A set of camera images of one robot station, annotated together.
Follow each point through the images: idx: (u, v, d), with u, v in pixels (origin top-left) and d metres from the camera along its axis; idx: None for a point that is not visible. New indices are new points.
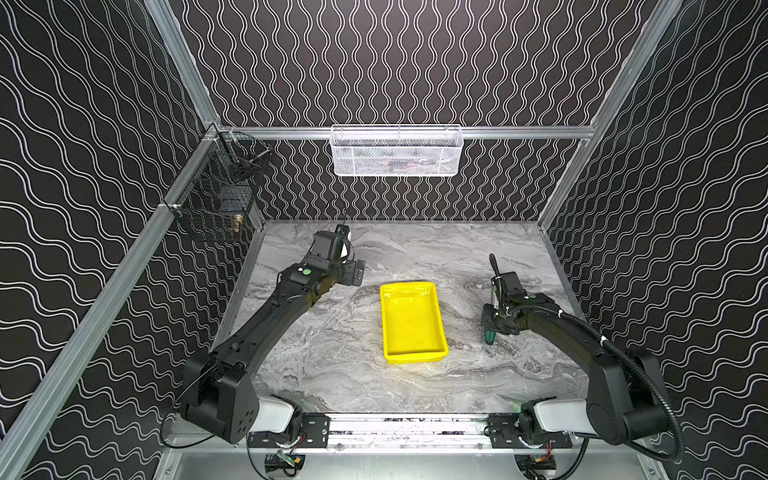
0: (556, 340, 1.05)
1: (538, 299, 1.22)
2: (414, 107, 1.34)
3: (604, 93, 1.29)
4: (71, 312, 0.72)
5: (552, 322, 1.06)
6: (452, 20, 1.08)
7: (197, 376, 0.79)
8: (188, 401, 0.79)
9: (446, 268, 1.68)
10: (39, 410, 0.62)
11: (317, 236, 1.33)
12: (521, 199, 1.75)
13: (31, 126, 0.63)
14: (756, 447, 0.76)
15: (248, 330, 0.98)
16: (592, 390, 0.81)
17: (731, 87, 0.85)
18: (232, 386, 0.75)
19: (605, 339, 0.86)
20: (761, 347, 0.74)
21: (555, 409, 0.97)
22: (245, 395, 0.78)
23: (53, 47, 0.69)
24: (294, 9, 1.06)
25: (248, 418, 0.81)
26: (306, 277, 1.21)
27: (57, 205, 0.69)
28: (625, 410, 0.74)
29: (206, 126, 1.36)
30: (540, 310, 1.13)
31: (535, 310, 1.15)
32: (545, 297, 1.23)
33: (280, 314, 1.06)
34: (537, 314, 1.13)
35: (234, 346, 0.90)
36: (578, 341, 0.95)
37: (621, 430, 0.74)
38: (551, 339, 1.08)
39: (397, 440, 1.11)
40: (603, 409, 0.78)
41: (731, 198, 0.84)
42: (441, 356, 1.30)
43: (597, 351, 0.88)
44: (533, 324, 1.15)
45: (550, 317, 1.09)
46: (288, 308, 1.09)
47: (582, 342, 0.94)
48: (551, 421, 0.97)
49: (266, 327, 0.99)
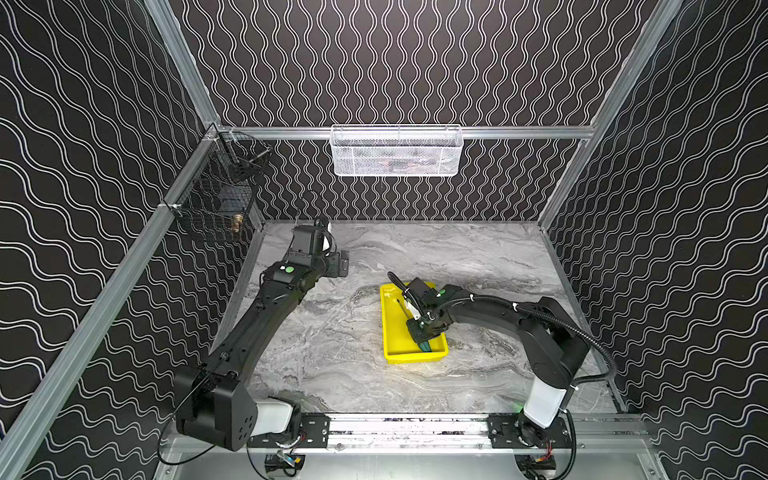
0: (483, 321, 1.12)
1: (449, 292, 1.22)
2: (414, 106, 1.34)
3: (604, 93, 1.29)
4: (71, 312, 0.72)
5: (476, 312, 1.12)
6: (452, 19, 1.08)
7: (189, 391, 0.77)
8: (184, 416, 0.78)
9: (446, 268, 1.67)
10: (40, 409, 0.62)
11: (297, 232, 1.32)
12: (521, 199, 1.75)
13: (31, 126, 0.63)
14: (756, 447, 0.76)
15: (237, 337, 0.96)
16: (529, 353, 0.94)
17: (731, 87, 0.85)
18: (228, 397, 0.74)
19: (515, 304, 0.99)
20: (761, 347, 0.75)
21: (536, 400, 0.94)
22: (241, 403, 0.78)
23: (53, 48, 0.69)
24: (294, 9, 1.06)
25: (248, 425, 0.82)
26: (289, 275, 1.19)
27: (57, 205, 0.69)
28: (559, 358, 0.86)
29: (206, 126, 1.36)
30: (456, 303, 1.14)
31: (453, 304, 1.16)
32: (456, 285, 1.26)
33: (266, 318, 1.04)
34: (456, 306, 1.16)
35: (224, 355, 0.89)
36: (500, 316, 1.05)
37: (564, 373, 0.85)
38: (478, 320, 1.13)
39: (397, 440, 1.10)
40: (544, 364, 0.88)
41: (731, 198, 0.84)
42: (440, 355, 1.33)
43: (518, 317, 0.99)
44: (461, 314, 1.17)
45: (468, 304, 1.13)
46: (275, 309, 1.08)
47: (503, 316, 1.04)
48: (544, 414, 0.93)
49: (256, 331, 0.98)
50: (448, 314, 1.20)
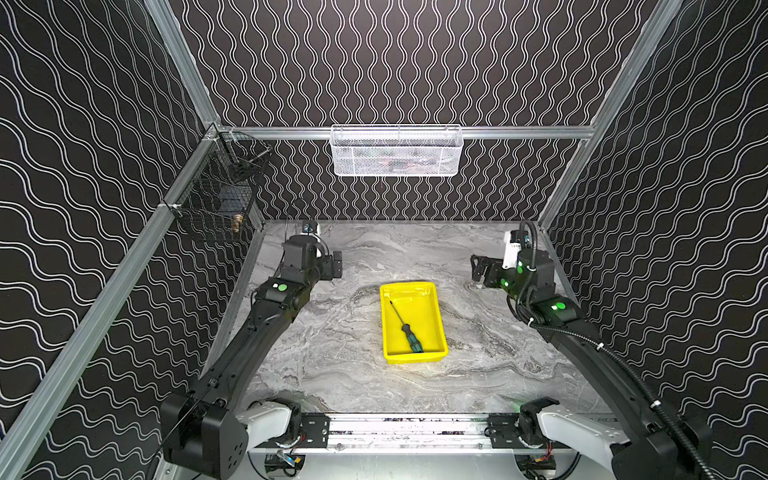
0: (593, 379, 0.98)
1: (566, 313, 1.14)
2: (414, 107, 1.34)
3: (604, 93, 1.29)
4: (71, 312, 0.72)
5: (598, 372, 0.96)
6: (452, 19, 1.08)
7: (176, 420, 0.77)
8: (171, 444, 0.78)
9: (446, 268, 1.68)
10: (39, 411, 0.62)
11: (287, 246, 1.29)
12: (521, 199, 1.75)
13: (31, 126, 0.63)
14: (756, 447, 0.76)
15: (226, 362, 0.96)
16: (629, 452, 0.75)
17: (731, 87, 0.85)
18: (215, 426, 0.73)
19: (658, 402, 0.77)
20: (761, 347, 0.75)
21: (563, 427, 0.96)
22: (231, 431, 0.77)
23: (53, 48, 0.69)
24: (294, 9, 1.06)
25: (238, 451, 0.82)
26: (282, 294, 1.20)
27: (57, 205, 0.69)
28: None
29: (206, 126, 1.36)
30: (571, 338, 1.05)
31: (567, 338, 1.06)
32: (578, 311, 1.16)
33: (257, 339, 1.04)
34: (569, 343, 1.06)
35: (212, 382, 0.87)
36: (623, 398, 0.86)
37: None
38: (586, 371, 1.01)
39: (397, 440, 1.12)
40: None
41: (731, 199, 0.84)
42: (441, 355, 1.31)
43: (647, 417, 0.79)
44: (562, 345, 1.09)
45: (583, 350, 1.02)
46: (267, 331, 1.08)
47: (627, 401, 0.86)
48: (556, 431, 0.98)
49: (244, 356, 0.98)
50: (551, 338, 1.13)
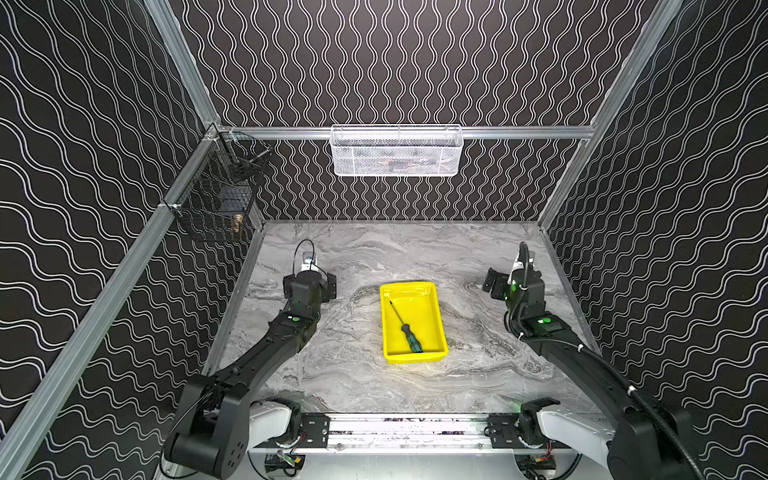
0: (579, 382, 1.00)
1: (553, 325, 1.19)
2: (414, 107, 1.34)
3: (604, 93, 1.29)
4: (71, 312, 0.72)
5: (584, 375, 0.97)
6: (452, 20, 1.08)
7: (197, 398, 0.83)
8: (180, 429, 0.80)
9: (446, 268, 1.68)
10: (39, 411, 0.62)
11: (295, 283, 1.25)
12: (521, 199, 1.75)
13: (31, 126, 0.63)
14: (756, 447, 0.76)
15: (248, 357, 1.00)
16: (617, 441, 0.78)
17: (731, 87, 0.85)
18: (233, 404, 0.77)
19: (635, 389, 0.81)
20: (761, 347, 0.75)
21: (564, 425, 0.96)
22: (242, 419, 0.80)
23: (53, 47, 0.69)
24: (294, 9, 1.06)
25: (236, 453, 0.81)
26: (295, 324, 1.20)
27: (57, 205, 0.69)
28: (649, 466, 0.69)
29: (206, 125, 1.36)
30: (557, 344, 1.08)
31: (554, 344, 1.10)
32: (564, 324, 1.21)
33: (274, 348, 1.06)
34: (556, 349, 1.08)
35: (235, 370, 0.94)
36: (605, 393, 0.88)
37: None
38: (573, 376, 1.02)
39: (397, 440, 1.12)
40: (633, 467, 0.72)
41: (731, 199, 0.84)
42: (441, 355, 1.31)
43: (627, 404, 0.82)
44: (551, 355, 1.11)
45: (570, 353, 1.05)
46: (282, 343, 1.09)
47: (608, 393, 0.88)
48: (555, 431, 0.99)
49: (265, 357, 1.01)
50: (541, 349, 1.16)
